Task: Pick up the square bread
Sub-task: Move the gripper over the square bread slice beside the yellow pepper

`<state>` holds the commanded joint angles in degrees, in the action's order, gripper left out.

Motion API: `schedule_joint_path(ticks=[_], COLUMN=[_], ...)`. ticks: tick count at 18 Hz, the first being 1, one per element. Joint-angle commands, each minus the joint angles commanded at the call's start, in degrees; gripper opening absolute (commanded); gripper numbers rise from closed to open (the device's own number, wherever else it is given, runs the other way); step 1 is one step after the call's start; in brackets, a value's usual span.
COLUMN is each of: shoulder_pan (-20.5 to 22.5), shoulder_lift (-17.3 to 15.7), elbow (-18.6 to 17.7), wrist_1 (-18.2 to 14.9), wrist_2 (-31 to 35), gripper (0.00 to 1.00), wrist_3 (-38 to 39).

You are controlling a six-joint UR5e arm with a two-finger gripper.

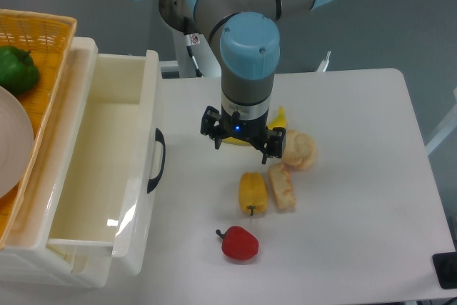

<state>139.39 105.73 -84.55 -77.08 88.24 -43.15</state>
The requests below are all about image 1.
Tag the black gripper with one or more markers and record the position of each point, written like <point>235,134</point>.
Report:
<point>270,142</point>

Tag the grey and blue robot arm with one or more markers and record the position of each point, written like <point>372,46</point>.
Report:
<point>244,37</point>

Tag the round bread roll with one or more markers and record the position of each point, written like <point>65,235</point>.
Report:
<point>300,151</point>

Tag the square bread slice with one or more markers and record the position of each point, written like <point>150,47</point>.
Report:
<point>282,186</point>

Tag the yellow banana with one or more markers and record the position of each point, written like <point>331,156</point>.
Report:
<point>280,120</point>

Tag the yellow bell pepper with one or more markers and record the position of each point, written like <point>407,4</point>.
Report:
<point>252,193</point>

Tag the red bell pepper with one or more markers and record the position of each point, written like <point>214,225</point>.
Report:
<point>238,243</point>

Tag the white plastic drawer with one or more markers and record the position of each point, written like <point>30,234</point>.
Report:
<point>104,200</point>

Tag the orange woven basket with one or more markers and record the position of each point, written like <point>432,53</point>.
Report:
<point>48,37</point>

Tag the beige plate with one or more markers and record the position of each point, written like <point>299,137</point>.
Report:
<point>17,140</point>

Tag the green bell pepper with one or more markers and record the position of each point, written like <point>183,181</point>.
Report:
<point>19,73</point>

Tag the black device at table edge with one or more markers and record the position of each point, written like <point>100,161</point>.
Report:
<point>445,267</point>

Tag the white drawer cabinet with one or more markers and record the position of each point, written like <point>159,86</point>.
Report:
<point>31,254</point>

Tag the black drawer handle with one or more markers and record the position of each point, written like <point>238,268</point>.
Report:
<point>158,161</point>

